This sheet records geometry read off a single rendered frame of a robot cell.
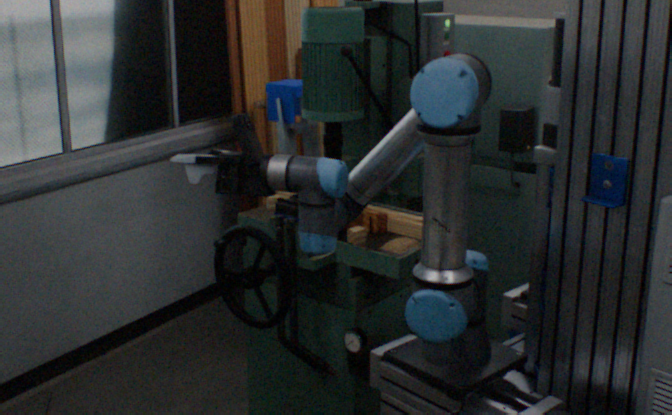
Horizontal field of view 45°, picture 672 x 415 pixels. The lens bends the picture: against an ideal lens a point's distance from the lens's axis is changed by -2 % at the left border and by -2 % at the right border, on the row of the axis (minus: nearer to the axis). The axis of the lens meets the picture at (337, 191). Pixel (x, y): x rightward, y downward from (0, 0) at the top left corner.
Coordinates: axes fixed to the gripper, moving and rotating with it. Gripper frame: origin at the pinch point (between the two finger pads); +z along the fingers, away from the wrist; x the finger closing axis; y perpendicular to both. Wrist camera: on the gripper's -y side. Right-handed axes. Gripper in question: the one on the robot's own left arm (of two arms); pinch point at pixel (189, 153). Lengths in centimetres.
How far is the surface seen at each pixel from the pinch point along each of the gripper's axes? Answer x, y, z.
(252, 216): 64, 25, 18
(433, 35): 87, -31, -27
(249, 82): 190, -11, 88
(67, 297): 106, 77, 123
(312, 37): 58, -27, -1
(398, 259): 47, 28, -33
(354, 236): 52, 25, -19
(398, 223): 65, 22, -27
